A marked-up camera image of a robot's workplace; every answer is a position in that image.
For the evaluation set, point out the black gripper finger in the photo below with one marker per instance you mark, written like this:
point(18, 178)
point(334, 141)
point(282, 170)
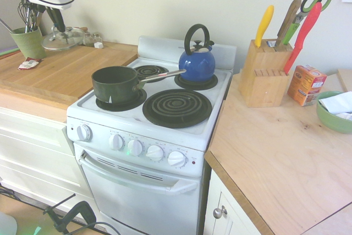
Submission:
point(61, 21)
point(54, 19)

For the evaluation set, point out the clear glass jar silver lid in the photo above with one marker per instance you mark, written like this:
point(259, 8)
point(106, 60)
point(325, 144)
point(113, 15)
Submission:
point(88, 41)

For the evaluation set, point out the green ribbed utensil cup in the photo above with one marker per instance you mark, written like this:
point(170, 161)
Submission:
point(30, 45)

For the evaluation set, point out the glass jar with white label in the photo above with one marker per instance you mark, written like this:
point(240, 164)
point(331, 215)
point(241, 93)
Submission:
point(97, 39)

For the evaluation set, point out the silver metal utensil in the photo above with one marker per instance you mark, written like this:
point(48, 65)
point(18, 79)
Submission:
point(6, 26)

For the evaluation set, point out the large oak wooden board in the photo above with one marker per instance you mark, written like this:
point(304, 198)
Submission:
point(68, 72)

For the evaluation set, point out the red and white packet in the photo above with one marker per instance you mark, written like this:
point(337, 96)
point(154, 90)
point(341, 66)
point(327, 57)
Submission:
point(28, 64)

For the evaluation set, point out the thin green mat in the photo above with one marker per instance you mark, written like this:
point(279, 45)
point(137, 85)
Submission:
point(8, 52)

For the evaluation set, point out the dark green saucepan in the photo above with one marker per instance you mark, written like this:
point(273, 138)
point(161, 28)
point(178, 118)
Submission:
point(115, 86)

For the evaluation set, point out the white stove knob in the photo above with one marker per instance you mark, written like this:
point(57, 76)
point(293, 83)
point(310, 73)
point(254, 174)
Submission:
point(154, 153)
point(116, 142)
point(83, 133)
point(177, 158)
point(134, 147)

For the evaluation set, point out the cream cabinet with drawers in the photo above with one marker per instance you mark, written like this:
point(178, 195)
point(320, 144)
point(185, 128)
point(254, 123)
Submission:
point(27, 149)

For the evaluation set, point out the large black coil burner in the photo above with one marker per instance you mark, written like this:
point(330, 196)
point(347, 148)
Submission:
point(176, 108)

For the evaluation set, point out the black metal clamp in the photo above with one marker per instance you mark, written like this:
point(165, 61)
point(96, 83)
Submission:
point(79, 213)

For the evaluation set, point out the white electric stove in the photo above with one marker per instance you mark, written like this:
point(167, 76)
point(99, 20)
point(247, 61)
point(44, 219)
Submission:
point(137, 204)

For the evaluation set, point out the wooden knife block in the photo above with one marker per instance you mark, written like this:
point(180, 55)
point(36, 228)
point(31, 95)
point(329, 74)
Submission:
point(261, 81)

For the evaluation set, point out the green and grey scissors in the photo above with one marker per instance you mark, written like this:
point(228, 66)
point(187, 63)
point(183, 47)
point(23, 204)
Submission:
point(291, 31)

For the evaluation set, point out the red knife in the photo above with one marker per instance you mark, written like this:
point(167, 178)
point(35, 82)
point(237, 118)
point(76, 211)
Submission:
point(305, 31)

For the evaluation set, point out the silver cabinet knob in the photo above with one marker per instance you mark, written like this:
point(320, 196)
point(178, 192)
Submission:
point(220, 212)

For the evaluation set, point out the orange cardboard box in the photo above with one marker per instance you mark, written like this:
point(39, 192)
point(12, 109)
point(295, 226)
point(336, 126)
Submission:
point(306, 86)

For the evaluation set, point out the cream cabinet with door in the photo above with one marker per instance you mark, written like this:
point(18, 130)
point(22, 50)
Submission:
point(236, 226)

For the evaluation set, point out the white crumpled paper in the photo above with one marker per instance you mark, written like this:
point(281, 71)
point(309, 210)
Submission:
point(338, 103)

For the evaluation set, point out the green ceramic bowl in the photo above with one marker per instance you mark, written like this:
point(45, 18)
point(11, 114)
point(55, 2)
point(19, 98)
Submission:
point(332, 123)

